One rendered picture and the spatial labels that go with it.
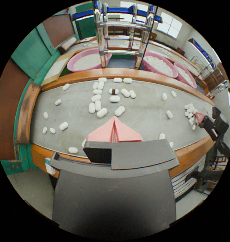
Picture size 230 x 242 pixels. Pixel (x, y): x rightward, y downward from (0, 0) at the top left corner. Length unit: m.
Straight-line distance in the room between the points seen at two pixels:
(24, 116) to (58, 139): 0.22
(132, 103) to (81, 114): 0.18
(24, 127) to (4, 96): 0.19
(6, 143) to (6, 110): 0.14
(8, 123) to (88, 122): 0.41
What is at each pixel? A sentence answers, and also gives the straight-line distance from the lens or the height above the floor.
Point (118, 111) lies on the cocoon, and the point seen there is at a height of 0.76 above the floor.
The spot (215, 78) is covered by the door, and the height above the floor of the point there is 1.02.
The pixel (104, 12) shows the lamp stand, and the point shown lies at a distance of 0.53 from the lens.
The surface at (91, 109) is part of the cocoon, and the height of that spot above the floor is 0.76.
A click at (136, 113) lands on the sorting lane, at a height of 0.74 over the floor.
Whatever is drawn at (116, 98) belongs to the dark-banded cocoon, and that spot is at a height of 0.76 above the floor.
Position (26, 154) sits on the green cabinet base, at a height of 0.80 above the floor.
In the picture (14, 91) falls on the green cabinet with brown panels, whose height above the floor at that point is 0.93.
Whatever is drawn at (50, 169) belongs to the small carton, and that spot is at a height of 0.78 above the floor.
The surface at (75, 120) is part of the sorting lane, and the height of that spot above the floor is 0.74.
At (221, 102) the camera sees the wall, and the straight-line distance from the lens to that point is 4.96.
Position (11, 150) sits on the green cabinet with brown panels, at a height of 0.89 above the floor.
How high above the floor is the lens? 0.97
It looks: 77 degrees down
